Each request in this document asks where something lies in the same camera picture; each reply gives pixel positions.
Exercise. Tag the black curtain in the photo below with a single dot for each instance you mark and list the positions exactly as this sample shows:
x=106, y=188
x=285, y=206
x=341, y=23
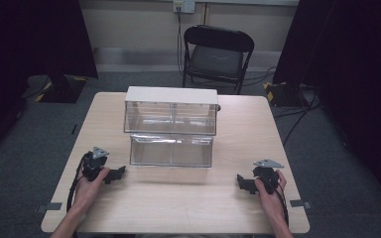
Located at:
x=29, y=49
x=354, y=72

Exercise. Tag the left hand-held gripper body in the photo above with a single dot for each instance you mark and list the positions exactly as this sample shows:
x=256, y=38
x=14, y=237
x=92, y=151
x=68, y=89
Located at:
x=94, y=163

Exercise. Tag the black folding chair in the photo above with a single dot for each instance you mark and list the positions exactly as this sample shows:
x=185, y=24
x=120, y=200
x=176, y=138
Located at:
x=216, y=59

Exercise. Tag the black stand base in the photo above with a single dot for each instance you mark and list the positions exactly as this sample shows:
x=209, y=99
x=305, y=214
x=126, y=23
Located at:
x=63, y=89
x=286, y=94

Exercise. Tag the white wall outlet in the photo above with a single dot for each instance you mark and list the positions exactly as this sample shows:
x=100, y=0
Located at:
x=184, y=6

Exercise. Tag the black floor tape mark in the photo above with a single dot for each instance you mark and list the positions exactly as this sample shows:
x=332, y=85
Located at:
x=74, y=129

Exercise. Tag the grey tape strip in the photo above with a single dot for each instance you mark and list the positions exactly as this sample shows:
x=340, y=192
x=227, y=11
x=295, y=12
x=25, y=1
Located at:
x=300, y=203
x=51, y=207

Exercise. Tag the clear cabinet with white top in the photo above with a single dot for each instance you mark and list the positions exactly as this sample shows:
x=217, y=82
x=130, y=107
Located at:
x=171, y=110

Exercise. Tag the person's right hand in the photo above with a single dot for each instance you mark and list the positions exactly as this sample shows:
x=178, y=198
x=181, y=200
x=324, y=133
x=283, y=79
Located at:
x=271, y=198

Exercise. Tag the person's left hand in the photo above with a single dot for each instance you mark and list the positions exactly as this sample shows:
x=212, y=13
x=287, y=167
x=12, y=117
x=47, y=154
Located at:
x=87, y=190

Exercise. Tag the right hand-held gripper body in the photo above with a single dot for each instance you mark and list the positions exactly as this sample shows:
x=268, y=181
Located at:
x=266, y=175

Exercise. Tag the clear plastic drawer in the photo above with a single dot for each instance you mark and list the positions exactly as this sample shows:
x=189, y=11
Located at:
x=171, y=152

